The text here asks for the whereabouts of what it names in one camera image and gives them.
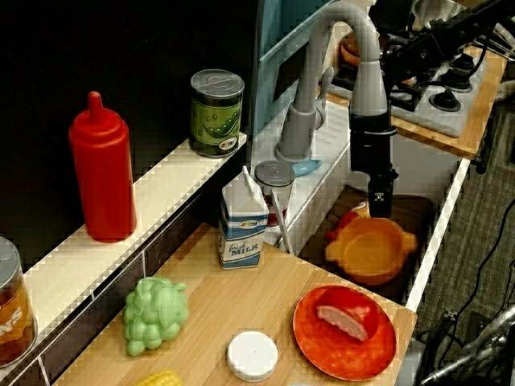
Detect wooden countertop board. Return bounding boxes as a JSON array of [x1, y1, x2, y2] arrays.
[[51, 223, 419, 386]]

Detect orange toy pot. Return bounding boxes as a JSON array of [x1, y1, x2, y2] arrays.
[[324, 208, 419, 286]]

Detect yellow toy corn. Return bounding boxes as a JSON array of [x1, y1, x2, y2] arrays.
[[130, 369, 183, 386]]

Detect orange handled toy pan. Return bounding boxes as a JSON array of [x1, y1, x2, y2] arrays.
[[340, 31, 381, 68]]

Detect green toy grapes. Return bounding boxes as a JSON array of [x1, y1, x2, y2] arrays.
[[122, 276, 189, 357]]

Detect green peas can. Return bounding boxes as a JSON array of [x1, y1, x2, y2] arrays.
[[189, 68, 245, 158]]

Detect grey toy faucet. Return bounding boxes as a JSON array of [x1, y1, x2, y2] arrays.
[[274, 2, 390, 162]]

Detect tiled backsplash ledge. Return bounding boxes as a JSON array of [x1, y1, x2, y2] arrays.
[[0, 132, 249, 386]]

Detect grey toy stove top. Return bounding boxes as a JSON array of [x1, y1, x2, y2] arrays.
[[385, 47, 490, 140]]

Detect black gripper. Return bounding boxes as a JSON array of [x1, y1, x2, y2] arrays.
[[348, 112, 398, 221]]

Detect clear jar grey lid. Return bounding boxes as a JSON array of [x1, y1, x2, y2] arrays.
[[253, 160, 298, 228]]

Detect red ketchup bottle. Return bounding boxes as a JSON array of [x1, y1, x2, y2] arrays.
[[68, 91, 138, 244]]

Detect grey metal mount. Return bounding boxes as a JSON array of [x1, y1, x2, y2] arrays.
[[418, 301, 515, 386]]

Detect toy milk carton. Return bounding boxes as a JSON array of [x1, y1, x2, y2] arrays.
[[219, 165, 270, 270]]

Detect red toy ham slice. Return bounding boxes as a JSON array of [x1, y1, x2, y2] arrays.
[[315, 287, 380, 343]]

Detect white round lid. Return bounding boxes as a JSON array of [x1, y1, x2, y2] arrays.
[[226, 330, 279, 383]]

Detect toy beans can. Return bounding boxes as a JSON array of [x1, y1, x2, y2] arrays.
[[0, 236, 39, 367]]

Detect orange plate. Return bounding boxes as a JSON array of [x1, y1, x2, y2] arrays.
[[292, 284, 398, 381]]

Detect black stove knob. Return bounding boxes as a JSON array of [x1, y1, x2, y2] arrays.
[[429, 91, 462, 113], [448, 55, 478, 92]]

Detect black stove grate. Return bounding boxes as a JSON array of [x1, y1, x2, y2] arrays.
[[329, 68, 423, 114]]

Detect white toy sink basin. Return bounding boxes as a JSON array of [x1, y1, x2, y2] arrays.
[[249, 100, 472, 314]]

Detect light blue plastic utensil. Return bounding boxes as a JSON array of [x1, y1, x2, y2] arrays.
[[290, 159, 323, 178]]

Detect wooden counter with stove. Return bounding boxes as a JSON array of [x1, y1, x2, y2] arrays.
[[328, 43, 509, 160]]

